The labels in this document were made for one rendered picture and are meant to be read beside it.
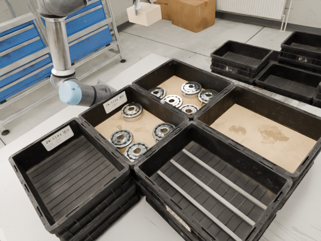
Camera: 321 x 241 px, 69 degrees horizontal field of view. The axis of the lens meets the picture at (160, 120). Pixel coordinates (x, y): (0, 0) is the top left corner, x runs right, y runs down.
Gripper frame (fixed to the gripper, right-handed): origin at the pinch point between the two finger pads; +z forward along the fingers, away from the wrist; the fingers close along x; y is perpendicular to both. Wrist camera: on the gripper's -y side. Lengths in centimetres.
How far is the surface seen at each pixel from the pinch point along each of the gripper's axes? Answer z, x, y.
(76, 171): 27, -85, 40
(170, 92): 27, -25, 39
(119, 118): 27, -55, 32
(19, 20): 18, -27, -139
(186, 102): 27, -27, 51
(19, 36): 31, -34, -141
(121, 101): 22, -49, 28
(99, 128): 27, -65, 29
